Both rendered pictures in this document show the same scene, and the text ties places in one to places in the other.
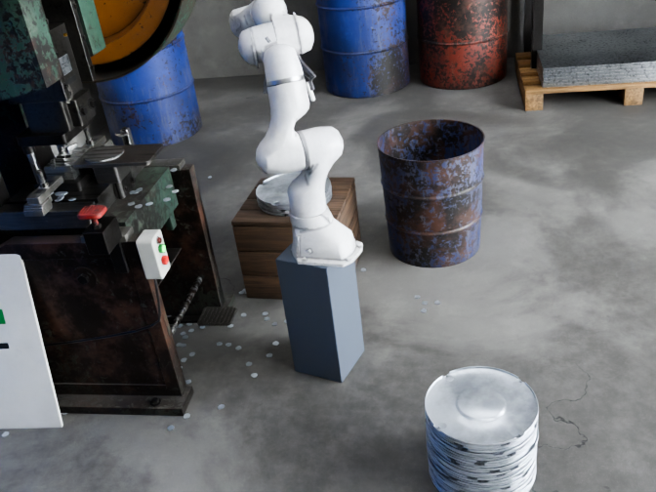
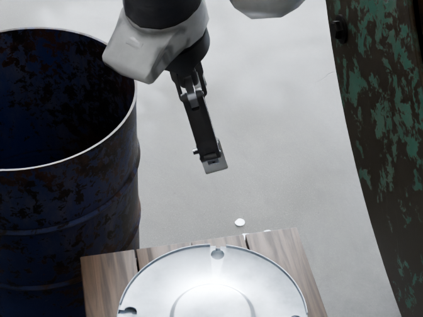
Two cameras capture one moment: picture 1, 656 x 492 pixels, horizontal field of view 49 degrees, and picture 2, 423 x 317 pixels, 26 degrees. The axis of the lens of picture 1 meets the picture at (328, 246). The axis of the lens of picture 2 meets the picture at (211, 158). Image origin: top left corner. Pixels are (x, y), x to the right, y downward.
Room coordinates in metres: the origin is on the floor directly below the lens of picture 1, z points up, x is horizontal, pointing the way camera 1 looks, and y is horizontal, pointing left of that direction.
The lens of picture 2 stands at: (2.89, 0.88, 1.51)
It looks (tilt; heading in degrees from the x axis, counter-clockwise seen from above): 42 degrees down; 243
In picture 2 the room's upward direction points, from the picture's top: straight up
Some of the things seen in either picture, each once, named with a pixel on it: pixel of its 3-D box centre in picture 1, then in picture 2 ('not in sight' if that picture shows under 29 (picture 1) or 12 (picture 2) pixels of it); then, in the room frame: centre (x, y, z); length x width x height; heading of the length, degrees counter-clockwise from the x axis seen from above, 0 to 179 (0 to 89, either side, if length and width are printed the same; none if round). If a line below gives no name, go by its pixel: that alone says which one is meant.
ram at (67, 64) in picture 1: (53, 75); not in sight; (2.12, 0.74, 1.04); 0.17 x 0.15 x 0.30; 78
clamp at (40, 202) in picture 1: (42, 187); not in sight; (1.96, 0.81, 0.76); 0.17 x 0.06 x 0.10; 168
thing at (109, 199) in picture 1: (76, 186); not in sight; (2.13, 0.78, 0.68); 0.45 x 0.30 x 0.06; 168
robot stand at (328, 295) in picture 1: (322, 307); not in sight; (1.92, 0.04, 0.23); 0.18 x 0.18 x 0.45; 59
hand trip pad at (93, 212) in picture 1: (95, 222); not in sight; (1.75, 0.62, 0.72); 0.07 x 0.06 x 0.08; 78
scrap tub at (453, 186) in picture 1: (432, 193); (38, 186); (2.60, -0.45, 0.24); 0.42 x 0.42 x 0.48
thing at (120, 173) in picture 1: (123, 172); not in sight; (2.09, 0.61, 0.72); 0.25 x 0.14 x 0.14; 78
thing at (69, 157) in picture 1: (69, 163); not in sight; (2.12, 0.77, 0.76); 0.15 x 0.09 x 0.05; 168
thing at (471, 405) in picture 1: (480, 403); not in sight; (1.38, -0.34, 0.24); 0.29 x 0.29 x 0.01
